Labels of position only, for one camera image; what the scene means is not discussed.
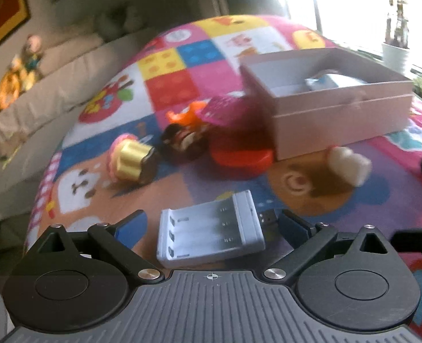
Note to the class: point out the grey plush toy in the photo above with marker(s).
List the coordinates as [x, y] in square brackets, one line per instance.
[118, 22]

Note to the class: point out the pink plastic basket scoop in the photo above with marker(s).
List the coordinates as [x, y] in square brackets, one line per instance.
[234, 113]

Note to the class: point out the colourful cartoon play mat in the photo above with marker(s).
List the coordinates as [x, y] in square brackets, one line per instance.
[240, 180]

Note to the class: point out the gold pink cupcake toy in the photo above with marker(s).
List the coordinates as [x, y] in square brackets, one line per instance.
[128, 159]

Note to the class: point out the orange plastic cup toy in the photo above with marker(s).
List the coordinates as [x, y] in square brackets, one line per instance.
[191, 117]

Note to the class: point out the orange yellow plush toy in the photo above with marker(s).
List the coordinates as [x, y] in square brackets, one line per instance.
[22, 73]

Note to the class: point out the white battery charger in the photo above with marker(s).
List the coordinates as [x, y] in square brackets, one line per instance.
[209, 232]

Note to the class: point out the black red doll figure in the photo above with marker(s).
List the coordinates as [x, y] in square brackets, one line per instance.
[184, 141]

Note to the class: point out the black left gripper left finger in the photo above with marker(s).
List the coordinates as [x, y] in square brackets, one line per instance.
[114, 244]

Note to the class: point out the white blue packet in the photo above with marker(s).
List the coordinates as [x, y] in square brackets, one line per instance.
[329, 79]

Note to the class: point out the white plant pot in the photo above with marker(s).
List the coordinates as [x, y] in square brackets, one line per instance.
[396, 58]

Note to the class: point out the red plastic plate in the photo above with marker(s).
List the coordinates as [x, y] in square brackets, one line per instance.
[242, 155]

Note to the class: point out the pink cardboard box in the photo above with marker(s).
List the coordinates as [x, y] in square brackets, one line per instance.
[301, 121]

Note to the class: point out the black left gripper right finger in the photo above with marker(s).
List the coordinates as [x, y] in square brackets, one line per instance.
[310, 244]

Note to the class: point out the white cream toy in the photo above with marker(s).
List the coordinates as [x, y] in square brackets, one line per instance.
[351, 167]

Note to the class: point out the beige sofa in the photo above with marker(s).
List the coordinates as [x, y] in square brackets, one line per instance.
[77, 62]

